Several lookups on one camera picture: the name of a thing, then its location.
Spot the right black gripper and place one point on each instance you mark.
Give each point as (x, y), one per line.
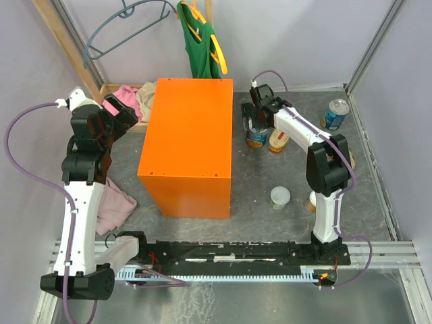
(247, 111)

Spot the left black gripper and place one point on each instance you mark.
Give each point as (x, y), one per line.
(126, 118)

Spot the blue soup can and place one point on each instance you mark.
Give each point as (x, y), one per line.
(256, 137)

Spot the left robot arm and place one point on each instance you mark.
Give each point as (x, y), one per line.
(78, 274)

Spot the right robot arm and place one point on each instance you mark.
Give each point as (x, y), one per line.
(328, 167)

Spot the orange box counter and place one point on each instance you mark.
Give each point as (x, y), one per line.
(186, 160)

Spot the pink cloth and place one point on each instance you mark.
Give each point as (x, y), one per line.
(127, 95)

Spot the beige cloth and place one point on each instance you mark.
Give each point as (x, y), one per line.
(145, 97)

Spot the oval red sardine tin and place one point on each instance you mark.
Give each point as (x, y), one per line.
(278, 141)

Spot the can with white lid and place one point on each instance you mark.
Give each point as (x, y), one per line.
(279, 197)

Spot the mauve cloth on floor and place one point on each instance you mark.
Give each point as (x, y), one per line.
(114, 208)

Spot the green tank top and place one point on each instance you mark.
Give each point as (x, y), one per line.
(198, 44)

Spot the small can white lid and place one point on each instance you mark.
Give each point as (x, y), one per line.
(310, 203)

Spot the teal plastic hanger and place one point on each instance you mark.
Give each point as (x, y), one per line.
(135, 27)

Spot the wooden upright behind shirt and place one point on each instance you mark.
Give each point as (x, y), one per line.
(209, 11)

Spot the yellow plastic hanger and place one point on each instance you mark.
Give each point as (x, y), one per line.
(218, 54)

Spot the aluminium corner profile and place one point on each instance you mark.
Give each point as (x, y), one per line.
(374, 45)

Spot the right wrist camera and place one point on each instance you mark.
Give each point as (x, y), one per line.
(262, 95)

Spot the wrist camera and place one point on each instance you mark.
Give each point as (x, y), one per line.
(78, 98)
(262, 95)

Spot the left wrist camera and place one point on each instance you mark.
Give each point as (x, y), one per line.
(78, 98)

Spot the oval tin near wall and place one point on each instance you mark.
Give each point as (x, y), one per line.
(352, 158)

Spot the wooden post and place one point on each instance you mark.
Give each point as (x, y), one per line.
(61, 28)

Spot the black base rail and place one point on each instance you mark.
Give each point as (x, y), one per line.
(236, 258)

